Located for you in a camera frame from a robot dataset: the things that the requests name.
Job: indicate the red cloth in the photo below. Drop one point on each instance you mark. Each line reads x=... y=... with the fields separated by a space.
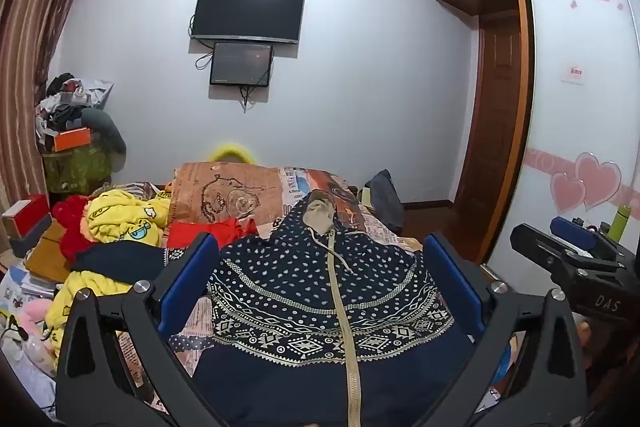
x=225 y=232

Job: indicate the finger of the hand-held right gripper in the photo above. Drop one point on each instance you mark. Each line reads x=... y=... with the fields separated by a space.
x=537 y=242
x=575 y=232

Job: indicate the yellow cartoon garment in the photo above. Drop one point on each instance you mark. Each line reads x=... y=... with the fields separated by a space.
x=115 y=217

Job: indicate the black garment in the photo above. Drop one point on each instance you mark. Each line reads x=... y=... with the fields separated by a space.
x=120 y=259

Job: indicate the navy patterned hooded jacket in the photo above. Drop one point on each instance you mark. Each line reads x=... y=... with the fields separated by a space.
x=325 y=307

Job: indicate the pile of clutter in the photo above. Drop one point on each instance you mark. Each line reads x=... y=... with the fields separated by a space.
x=65 y=99

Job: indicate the red box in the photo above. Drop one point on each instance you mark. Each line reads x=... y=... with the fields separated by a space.
x=30 y=217

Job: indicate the brown wooden door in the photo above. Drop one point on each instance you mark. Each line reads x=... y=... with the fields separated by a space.
x=492 y=107

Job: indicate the small black monitor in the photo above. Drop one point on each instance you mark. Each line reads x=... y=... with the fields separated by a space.
x=241 y=63

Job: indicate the black wall television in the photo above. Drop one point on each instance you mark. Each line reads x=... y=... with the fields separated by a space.
x=247 y=12

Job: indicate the white sliding door with hearts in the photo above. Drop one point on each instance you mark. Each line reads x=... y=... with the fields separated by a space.
x=575 y=132

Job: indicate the pink plush toy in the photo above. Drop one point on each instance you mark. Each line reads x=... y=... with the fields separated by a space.
x=32 y=314

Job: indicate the stack of papers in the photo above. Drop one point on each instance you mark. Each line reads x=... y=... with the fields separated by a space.
x=25 y=284

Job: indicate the brown cardboard box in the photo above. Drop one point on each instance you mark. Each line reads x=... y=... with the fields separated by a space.
x=47 y=254

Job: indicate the brown printed pillow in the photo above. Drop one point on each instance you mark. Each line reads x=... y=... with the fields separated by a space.
x=225 y=192

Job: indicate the grey box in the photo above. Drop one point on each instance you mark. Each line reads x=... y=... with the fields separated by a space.
x=32 y=239

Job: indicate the orange box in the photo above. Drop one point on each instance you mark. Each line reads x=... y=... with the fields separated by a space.
x=72 y=139

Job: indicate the striped brown curtain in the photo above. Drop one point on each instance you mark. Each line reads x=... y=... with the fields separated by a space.
x=30 y=57

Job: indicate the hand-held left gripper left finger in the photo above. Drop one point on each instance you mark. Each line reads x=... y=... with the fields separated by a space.
x=192 y=277

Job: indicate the green bottle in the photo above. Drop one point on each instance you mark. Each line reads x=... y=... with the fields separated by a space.
x=619 y=222

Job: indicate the dark grey bag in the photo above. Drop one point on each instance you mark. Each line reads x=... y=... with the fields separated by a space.
x=387 y=199

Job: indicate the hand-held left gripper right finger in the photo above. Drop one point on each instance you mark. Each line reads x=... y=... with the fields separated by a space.
x=450 y=277

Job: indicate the red fleece garment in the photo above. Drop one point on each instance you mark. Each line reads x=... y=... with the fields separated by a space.
x=70 y=222

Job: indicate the green patterned cloth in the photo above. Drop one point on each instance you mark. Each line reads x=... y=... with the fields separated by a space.
x=75 y=169

